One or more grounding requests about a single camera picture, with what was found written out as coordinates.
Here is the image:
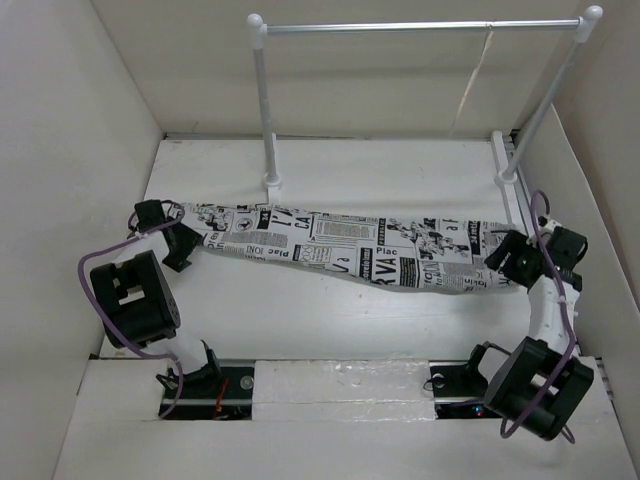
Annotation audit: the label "beige clothes hanger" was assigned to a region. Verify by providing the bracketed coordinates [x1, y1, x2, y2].
[448, 28, 494, 137]

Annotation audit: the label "newspaper print trousers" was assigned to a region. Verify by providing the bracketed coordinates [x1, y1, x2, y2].
[183, 204, 514, 293]

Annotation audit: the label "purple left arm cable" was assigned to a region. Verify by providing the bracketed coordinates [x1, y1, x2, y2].
[77, 200, 187, 419]

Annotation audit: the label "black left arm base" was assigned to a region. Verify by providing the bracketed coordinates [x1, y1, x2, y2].
[166, 360, 255, 421]

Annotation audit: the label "aluminium rail right side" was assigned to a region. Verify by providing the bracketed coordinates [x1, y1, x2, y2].
[503, 130, 533, 236]

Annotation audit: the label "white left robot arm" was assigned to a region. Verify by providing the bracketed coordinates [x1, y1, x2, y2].
[78, 200, 224, 397]

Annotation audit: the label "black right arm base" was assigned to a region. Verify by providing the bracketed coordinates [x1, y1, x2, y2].
[422, 341, 511, 420]

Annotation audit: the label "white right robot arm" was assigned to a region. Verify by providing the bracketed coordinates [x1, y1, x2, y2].
[462, 222, 594, 442]

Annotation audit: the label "white metal clothes rack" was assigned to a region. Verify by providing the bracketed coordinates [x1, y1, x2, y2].
[245, 4, 604, 236]

